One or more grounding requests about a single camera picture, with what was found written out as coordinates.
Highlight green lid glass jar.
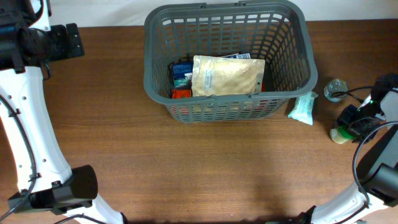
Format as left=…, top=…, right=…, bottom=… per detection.
left=330, top=126, right=355, bottom=144

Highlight small metal tin can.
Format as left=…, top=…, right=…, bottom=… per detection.
left=324, top=79, right=348, bottom=103

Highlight white green snack pack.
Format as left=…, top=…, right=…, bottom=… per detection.
left=288, top=91, right=318, bottom=126

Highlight blue cardboard box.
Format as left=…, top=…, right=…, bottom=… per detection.
left=172, top=52, right=252, bottom=91

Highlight orange spaghetti packet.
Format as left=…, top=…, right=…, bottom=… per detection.
left=171, top=82, right=266, bottom=122

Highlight grey plastic shopping basket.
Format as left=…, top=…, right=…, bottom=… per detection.
left=144, top=1, right=318, bottom=123

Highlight beige grain bag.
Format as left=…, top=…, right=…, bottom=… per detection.
left=192, top=55, right=266, bottom=97

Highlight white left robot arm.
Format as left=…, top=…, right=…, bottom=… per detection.
left=1, top=0, right=127, bottom=223

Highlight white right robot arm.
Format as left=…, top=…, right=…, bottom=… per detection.
left=293, top=73, right=397, bottom=224

